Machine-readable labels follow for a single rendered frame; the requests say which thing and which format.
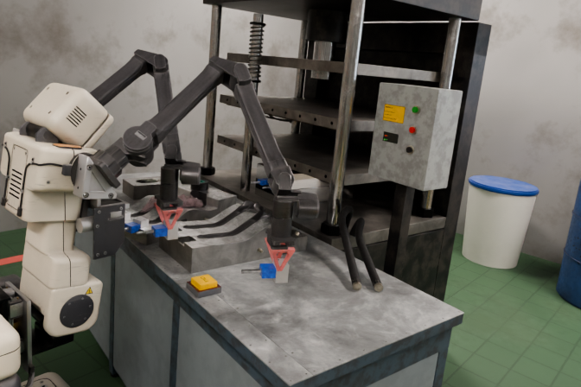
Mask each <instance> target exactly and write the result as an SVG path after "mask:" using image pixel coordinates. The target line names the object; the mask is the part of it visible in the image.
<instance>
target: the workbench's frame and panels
mask: <svg viewBox="0 0 581 387"><path fill-rule="evenodd" d="M74 246H75V247H77V248H78V249H80V250H81V251H84V252H85V253H86V254H87V255H88V256H89V257H90V258H91V263H90V269H89V273H90V274H91V275H93V276H95V277H96V278H98V279H99V280H100V281H101V282H102V283H103V287H102V292H101V298H100V304H99V314H98V319H97V320H96V322H95V323H94V325H93V326H92V327H91V328H89V330H90V332H91V333H92V335H93V337H94V338H95V339H96V341H97V342H98V344H99V346H100V348H101V349H102V351H103V352H104V354H105V355H106V357H107V358H108V360H109V371H110V372H111V377H120V378H121V380H122V381H123V383H124V385H125V387H442V382H443V377H444V368H445V363H446V359H447V353H448V349H449V348H448V347H449V344H450V336H451V330H452V328H453V327H455V326H457V325H459V324H462V322H463V314H461V315H459V316H457V317H455V318H453V319H450V320H447V321H445V322H443V323H440V324H438V325H436V326H434V327H430V328H428V329H426V330H424V331H422V332H419V333H416V334H413V335H412V336H409V337H407V338H405V339H402V340H399V341H397V342H395V343H392V344H391V345H389V346H385V347H382V348H380V349H379V350H376V351H374V352H370V353H369V354H366V355H364V356H361V357H359V358H356V359H354V360H351V361H349V362H347V363H345V364H343V365H339V366H337V367H335V368H333V369H331V370H328V371H325V372H323V373H321V374H318V375H316V376H314V377H311V378H308V379H306V380H303V381H302V382H300V383H297V384H293V385H292V386H289V385H288V384H287V383H285V382H284V381H283V380H282V379H281V378H280V377H279V376H278V375H277V374H275V373H274V372H273V371H272V370H271V369H270V368H269V367H268V366H267V365H265V364H264V363H263V362H262V361H261V360H260V359H259V358H258V357H257V356H255V355H254V354H253V353H252V352H251V351H250V350H249V349H248V348H247V347H245V346H244V345H243V344H242V343H241V342H240V341H239V340H238V339H236V338H235V337H234V336H233V335H232V334H231V333H230V332H229V331H228V330H227V329H225V328H224V327H223V326H222V325H221V324H220V323H219V322H218V321H217V320H216V319H215V318H214V317H213V316H212V315H211V314H210V313H209V312H207V311H206V310H205V309H204V308H203V307H202V306H201V305H200V304H199V303H198V302H196V301H195V300H194V299H193V298H192V297H191V296H190V295H189V294H187V293H186V292H185V291H184V290H183V289H182V288H181V287H180V286H179V285H177V284H176V283H175V282H174V281H173V280H172V279H171V278H170V277H169V276H167V275H166V274H165V273H164V272H163V271H162V270H161V269H160V268H159V267H157V266H156V265H155V264H154V263H153V262H152V261H151V260H150V259H149V258H147V257H146V256H145V255H144V254H143V253H142V252H141V251H140V250H139V249H138V248H137V247H136V246H135V245H134V244H133V243H132V242H131V241H130V240H128V239H127V238H126V237H124V242H123V243H122V244H121V246H120V247H119V249H118V251H117V252H116V254H115V255H113V256H109V257H103V258H100V259H96V260H93V231H90V232H82V233H79V232H76V233H75V239H74Z"/></svg>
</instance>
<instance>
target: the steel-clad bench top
mask: <svg viewBox="0 0 581 387"><path fill-rule="evenodd" d="M154 176H161V172H149V173H135V174H121V175H120V176H119V177H118V178H117V179H118V181H119V182H120V184H121V185H120V186H119V187H118V188H114V187H112V188H113V189H114V191H115V192H116V193H117V198H119V199H121V200H123V201H126V202H128V203H130V207H132V206H134V205H135V204H136V203H137V202H138V201H140V200H133V199H131V198H130V197H129V196H127V195H126V194H125V193H123V179H129V178H141V177H154ZM291 228H293V229H295V230H297V231H299V232H301V233H303V234H305V235H307V236H308V239H307V247H306V251H298V252H294V253H293V255H292V256H291V258H290V259H289V261H288V262H287V263H288V264H289V265H290V266H289V275H288V282H282V283H275V281H274V280H273V278H261V275H260V274H259V273H254V274H241V270H254V269H259V264H260V263H272V260H271V258H270V257H268V258H264V259H259V260H255V261H251V262H247V263H239V264H235V265H230V266H226V267H221V268H217V269H213V270H205V271H201V272H196V273H192V274H191V273H189V272H188V271H187V270H186V269H184V268H183V267H182V266H181V265H180V264H179V263H178V262H177V261H176V260H174V259H173V258H172V257H171V256H169V255H168V254H167V253H166V252H165V251H163V250H162V249H161V248H160V247H159V242H157V243H154V244H149V245H145V244H141V243H139V242H137V241H135V240H132V239H130V238H127V239H128V240H130V241H131V242H132V243H133V244H134V245H135V246H136V247H137V248H138V249H139V250H140V251H141V252H142V253H143V254H144V255H145V256H146V257H147V258H149V259H150V260H151V261H152V262H153V263H154V264H155V265H156V266H157V267H159V268H160V269H161V270H162V271H163V272H164V273H165V274H166V275H167V276H169V277H170V278H171V279H172V280H173V281H174V282H175V283H176V284H177V285H179V286H180V287H181V288H182V289H183V290H184V291H185V292H186V293H187V294H189V295H190V296H191V297H192V298H193V299H194V300H195V301H196V302H198V303H199V304H200V305H201V306H202V307H203V308H204V309H205V310H206V311H207V312H209V313H210V314H211V315H212V316H213V317H214V318H215V319H216V320H217V321H218V322H219V323H220V324H221V325H222V326H223V327H224V328H225V329H227V330H228V331H229V332H230V333H231V334H232V335H233V336H234V337H235V338H236V339H238V340H239V341H240V342H241V343H242V344H243V345H244V346H245V347H247V348H248V349H249V350H250V351H251V352H252V353H253V354H254V355H255V356H257V357H258V358H259V359H260V360H261V361H262V362H263V363H264V364H265V365H267V366H268V367H269V368H270V369H271V370H272V371H273V372H274V373H275V374H277V375H278V376H279V377H280V378H281V379H282V380H283V381H284V382H285V383H287V384H288V385H289V386H292V385H293V384H297V383H300V382H302V381H303V380H306V379H308V378H311V377H314V376H316V375H318V374H321V373H323V372H325V371H328V370H331V369H333V368H335V367H337V366H339V365H343V364H345V363H347V362H349V361H351V360H354V359H356V358H359V357H361V356H364V355H366V354H369V353H370V352H374V351H376V350H379V349H380V348H382V347H385V346H389V345H391V344H392V343H395V342H397V341H399V340H402V339H405V338H407V337H409V336H412V335H413V334H416V333H419V332H422V331H424V330H426V329H428V328H430V327H434V326H436V325H438V324H440V323H443V322H445V321H447V320H450V319H453V318H455V317H457V316H459V315H461V314H464V312H463V311H461V310H459V309H457V308H454V307H452V306H451V305H449V304H447V303H445V302H443V301H440V300H439V299H437V298H435V297H433V296H431V295H428V294H426V293H425V292H423V291H421V290H419V289H416V288H414V287H413V286H411V285H409V284H407V283H405V282H402V281H400V280H399V279H397V278H395V277H393V276H390V275H388V274H387V273H385V272H383V271H381V270H378V269H376V268H375V269H376V271H377V273H378V275H379V278H380V281H381V283H382V286H383V289H382V290H381V291H380V292H377V291H375V290H374V286H373V284H372V282H371V279H370V277H369V274H368V272H367V268H366V266H365V264H364V262H362V261H361V260H359V259H357V258H354V259H355V262H356V266H357V270H358V273H359V277H360V280H361V289H360V290H354V289H353V285H352V282H351V278H350V274H349V270H348V263H347V259H346V255H345V252H343V251H340V250H338V249H336V248H335V247H333V246H331V245H329V244H327V243H325V242H323V241H322V240H320V239H318V238H315V237H313V236H311V235H309V234H308V233H306V232H303V231H301V230H299V229H297V228H296V227H294V226H291ZM207 274H209V275H210V276H211V277H212V278H213V279H214V280H216V281H217V283H218V284H219V285H220V286H221V293H219V294H216V295H209V296H205V297H202V298H197V297H196V296H195V295H194V294H193V293H191V292H190V291H189V290H188V289H187V288H186V286H187V282H189V281H191V278H192V277H196V276H203V275H207Z"/></svg>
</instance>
